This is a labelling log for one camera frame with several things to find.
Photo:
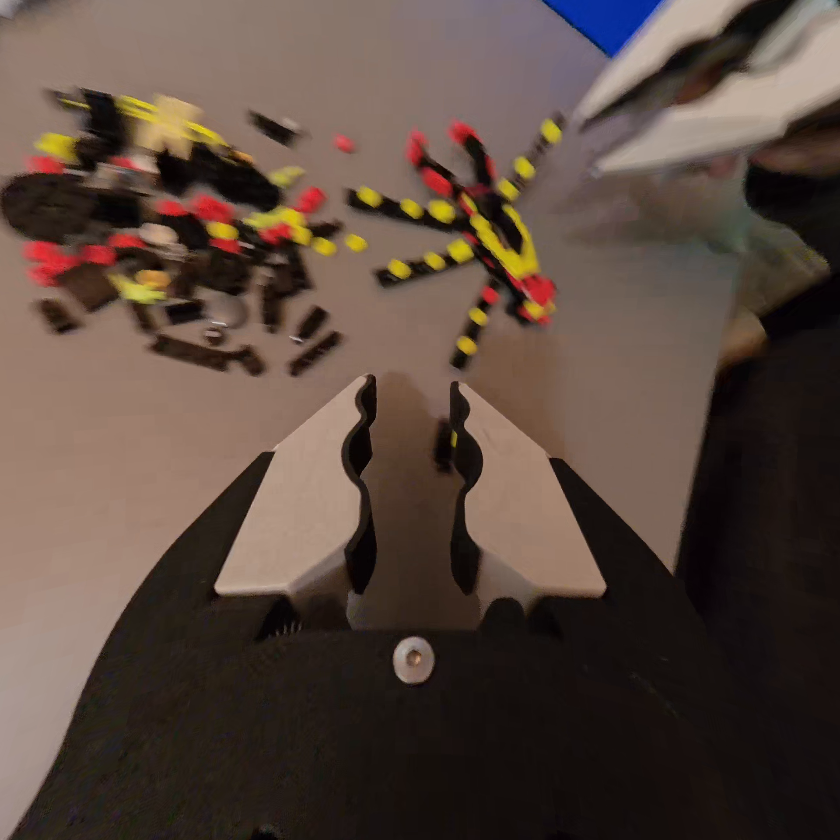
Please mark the person's right hand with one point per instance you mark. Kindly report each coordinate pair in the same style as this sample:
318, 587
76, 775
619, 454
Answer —
807, 154

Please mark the black yellow lego leg segment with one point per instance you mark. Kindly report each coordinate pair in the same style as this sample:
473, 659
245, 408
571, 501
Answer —
444, 446

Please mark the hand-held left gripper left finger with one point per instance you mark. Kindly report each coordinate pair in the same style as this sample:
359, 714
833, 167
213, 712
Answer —
295, 518

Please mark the pile of loose lego pieces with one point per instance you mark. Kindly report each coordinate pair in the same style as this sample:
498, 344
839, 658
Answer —
164, 216

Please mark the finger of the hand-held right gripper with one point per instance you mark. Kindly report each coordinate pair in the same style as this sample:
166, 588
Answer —
722, 124
682, 26

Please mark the black yellow red lego model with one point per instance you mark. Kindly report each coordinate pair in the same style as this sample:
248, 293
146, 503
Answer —
512, 249

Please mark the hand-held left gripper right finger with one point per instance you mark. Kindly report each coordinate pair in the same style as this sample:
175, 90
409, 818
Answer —
531, 525

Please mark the tiny red lego piece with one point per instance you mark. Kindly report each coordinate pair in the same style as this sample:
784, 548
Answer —
343, 143

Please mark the blue plastic bin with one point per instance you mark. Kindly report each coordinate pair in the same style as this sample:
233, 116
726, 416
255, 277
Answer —
610, 19

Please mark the person's black knit clothing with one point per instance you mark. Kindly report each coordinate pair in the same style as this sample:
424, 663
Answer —
774, 525

